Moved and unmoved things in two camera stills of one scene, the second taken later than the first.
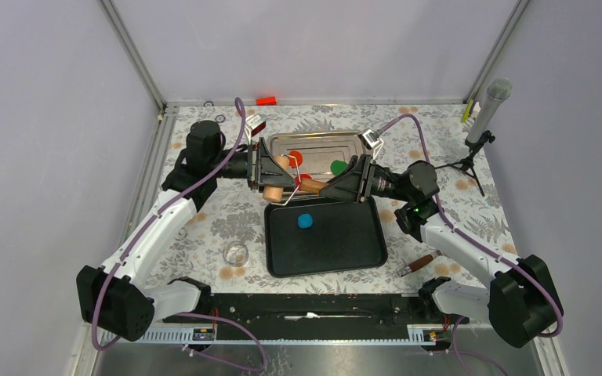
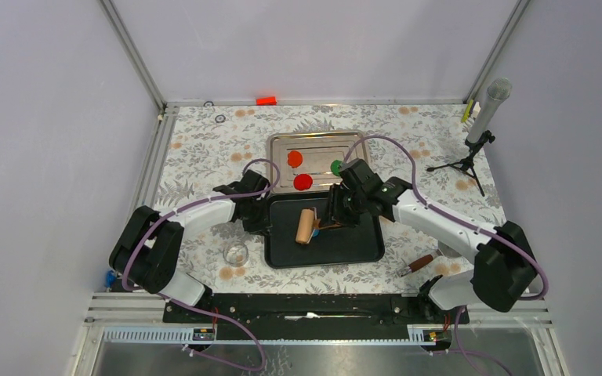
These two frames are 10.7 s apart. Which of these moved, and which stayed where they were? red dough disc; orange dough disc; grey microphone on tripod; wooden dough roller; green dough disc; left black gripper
Moved: wooden dough roller; left black gripper
Stayed: orange dough disc; red dough disc; green dough disc; grey microphone on tripod
